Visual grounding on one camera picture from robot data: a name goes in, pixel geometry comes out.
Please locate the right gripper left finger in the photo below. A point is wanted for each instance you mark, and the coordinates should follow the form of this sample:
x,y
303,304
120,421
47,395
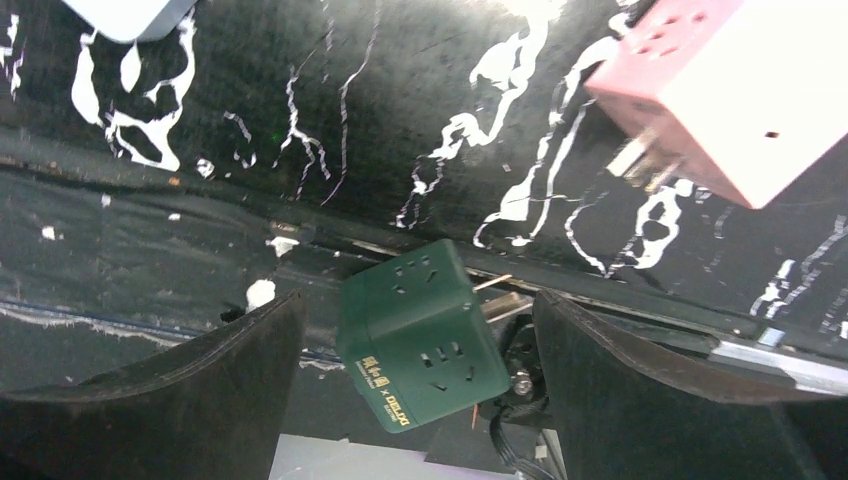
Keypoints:
x,y
209,408

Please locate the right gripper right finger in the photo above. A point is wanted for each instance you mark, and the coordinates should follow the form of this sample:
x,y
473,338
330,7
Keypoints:
x,y
627,408

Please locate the green cube socket adapter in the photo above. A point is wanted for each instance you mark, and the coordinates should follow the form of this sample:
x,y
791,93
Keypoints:
x,y
415,337

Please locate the pink cube socket adapter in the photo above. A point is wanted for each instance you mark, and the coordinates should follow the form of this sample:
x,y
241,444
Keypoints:
x,y
738,97

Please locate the blue power strip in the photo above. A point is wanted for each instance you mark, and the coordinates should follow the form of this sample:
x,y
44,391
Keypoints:
x,y
129,21

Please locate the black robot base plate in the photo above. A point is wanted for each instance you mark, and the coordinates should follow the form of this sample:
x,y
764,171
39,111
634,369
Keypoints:
x,y
103,262

